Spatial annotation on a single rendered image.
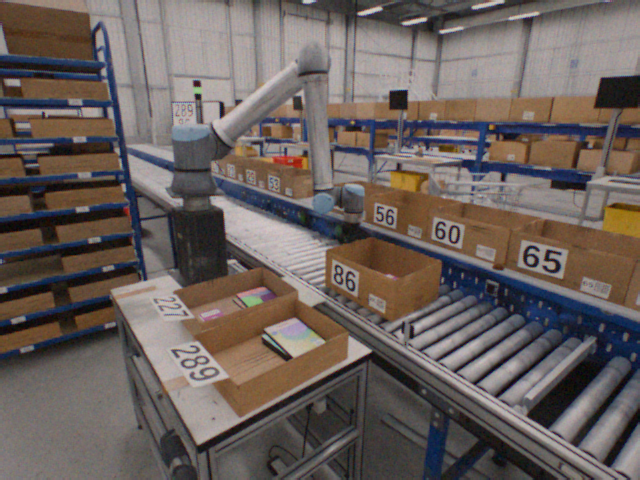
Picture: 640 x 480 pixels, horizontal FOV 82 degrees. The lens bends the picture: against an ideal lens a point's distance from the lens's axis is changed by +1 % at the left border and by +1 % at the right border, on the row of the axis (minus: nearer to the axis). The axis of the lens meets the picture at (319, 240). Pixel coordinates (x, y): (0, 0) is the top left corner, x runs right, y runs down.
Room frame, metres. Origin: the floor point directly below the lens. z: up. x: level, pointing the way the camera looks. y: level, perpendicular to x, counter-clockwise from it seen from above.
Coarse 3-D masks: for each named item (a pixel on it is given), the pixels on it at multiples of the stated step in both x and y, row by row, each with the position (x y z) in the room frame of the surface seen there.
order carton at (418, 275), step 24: (360, 240) 1.62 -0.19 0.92; (360, 264) 1.62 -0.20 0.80; (384, 264) 1.59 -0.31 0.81; (408, 264) 1.49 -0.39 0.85; (432, 264) 1.39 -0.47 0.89; (336, 288) 1.42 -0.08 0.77; (360, 288) 1.31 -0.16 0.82; (384, 288) 1.22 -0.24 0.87; (408, 288) 1.23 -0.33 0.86; (432, 288) 1.33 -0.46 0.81; (408, 312) 1.24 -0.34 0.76
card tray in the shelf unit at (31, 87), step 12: (24, 84) 2.06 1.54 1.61; (36, 84) 2.09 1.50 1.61; (48, 84) 2.12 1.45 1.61; (60, 84) 2.16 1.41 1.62; (72, 84) 2.19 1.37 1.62; (84, 84) 2.22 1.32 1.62; (96, 84) 2.26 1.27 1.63; (24, 96) 2.06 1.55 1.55; (36, 96) 2.09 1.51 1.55; (48, 96) 2.12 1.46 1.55; (60, 96) 2.15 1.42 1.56; (72, 96) 2.18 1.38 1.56; (84, 96) 2.22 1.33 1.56; (96, 96) 2.25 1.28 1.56; (108, 96) 2.29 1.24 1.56
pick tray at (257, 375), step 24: (264, 312) 1.10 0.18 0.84; (288, 312) 1.16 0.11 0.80; (312, 312) 1.10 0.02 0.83; (216, 336) 0.98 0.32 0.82; (240, 336) 1.04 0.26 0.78; (336, 336) 1.01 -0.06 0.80; (216, 360) 0.94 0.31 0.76; (240, 360) 0.94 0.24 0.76; (264, 360) 0.94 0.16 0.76; (288, 360) 0.82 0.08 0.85; (312, 360) 0.87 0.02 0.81; (336, 360) 0.94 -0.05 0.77; (216, 384) 0.82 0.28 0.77; (240, 384) 0.73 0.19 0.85; (264, 384) 0.77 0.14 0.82; (288, 384) 0.82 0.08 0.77; (240, 408) 0.73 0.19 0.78
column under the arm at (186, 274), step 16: (176, 208) 1.58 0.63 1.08; (208, 208) 1.57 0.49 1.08; (176, 224) 1.56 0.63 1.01; (192, 224) 1.48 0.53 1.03; (208, 224) 1.52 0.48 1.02; (224, 224) 1.57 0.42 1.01; (176, 240) 1.58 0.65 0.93; (192, 240) 1.47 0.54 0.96; (208, 240) 1.52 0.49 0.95; (224, 240) 1.56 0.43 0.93; (192, 256) 1.47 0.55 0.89; (208, 256) 1.51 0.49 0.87; (224, 256) 1.56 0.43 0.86; (176, 272) 1.59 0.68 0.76; (192, 272) 1.47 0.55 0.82; (208, 272) 1.51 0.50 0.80; (224, 272) 1.56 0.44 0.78
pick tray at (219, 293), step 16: (240, 272) 1.39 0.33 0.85; (256, 272) 1.44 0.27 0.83; (272, 272) 1.40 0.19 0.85; (192, 288) 1.27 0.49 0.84; (208, 288) 1.31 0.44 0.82; (224, 288) 1.35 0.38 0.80; (240, 288) 1.39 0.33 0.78; (256, 288) 1.43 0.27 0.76; (272, 288) 1.39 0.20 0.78; (288, 288) 1.29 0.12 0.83; (192, 304) 1.26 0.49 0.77; (208, 304) 1.29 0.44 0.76; (224, 304) 1.29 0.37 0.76; (272, 304) 1.16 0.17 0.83; (192, 320) 1.05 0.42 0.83; (208, 320) 1.02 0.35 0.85; (224, 320) 1.05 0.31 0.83; (192, 336) 1.08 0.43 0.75
